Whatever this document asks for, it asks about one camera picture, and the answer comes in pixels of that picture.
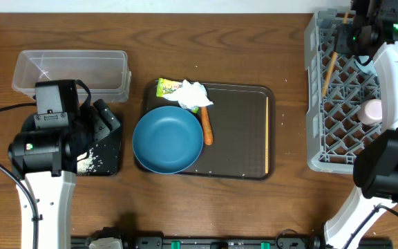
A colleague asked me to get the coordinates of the white pink cup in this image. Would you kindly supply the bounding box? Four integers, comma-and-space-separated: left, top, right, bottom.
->
357, 99, 382, 125

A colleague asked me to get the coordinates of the white tissue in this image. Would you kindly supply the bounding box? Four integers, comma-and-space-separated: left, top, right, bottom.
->
164, 80, 214, 110

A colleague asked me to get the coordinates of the orange carrot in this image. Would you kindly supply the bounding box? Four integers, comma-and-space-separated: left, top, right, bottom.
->
200, 107, 214, 145

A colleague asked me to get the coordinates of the dark blue plate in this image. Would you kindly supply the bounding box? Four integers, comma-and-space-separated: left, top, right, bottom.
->
132, 106, 204, 174

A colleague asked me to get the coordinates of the white rice pile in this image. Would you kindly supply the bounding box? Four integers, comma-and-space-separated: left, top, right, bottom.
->
77, 149, 101, 175

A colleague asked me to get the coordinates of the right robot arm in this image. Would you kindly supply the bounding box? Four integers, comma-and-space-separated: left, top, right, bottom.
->
309, 0, 398, 248

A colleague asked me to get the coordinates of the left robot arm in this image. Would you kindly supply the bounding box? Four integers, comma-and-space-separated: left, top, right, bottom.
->
8, 80, 122, 248

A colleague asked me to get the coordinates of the grey dishwasher rack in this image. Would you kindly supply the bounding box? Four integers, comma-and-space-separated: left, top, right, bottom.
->
304, 9, 383, 174

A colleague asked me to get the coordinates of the black waste tray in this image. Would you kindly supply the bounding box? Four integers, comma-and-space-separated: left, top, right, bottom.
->
8, 107, 122, 178

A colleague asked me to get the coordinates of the dark brown serving tray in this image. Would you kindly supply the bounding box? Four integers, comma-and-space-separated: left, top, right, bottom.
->
142, 83, 276, 181

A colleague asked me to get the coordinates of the green snack wrapper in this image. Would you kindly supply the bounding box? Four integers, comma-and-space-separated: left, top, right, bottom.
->
156, 78, 199, 113

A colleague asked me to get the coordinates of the clear plastic bin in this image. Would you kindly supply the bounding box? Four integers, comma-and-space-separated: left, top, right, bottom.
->
12, 50, 131, 103

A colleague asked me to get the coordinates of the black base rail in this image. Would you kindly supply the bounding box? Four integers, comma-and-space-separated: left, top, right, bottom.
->
70, 226, 393, 249

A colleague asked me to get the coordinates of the left black cable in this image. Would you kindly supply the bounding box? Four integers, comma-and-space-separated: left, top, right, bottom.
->
0, 102, 40, 249

